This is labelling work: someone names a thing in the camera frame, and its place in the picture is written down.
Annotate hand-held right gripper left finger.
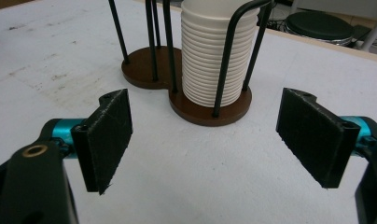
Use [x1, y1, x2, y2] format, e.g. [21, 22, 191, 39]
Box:
[51, 88, 134, 196]

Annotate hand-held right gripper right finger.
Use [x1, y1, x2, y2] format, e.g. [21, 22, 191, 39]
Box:
[275, 87, 373, 189]

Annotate brown cup holder black wires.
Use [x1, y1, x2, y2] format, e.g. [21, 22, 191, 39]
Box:
[107, 0, 275, 128]

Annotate stack of white cups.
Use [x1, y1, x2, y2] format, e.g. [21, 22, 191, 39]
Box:
[180, 0, 261, 108]

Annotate white table mat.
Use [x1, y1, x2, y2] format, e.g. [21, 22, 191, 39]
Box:
[0, 0, 377, 224]

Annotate black round stool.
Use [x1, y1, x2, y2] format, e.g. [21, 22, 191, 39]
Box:
[284, 10, 356, 48]

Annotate white stand leg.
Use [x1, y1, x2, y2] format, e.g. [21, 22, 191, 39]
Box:
[359, 5, 377, 52]

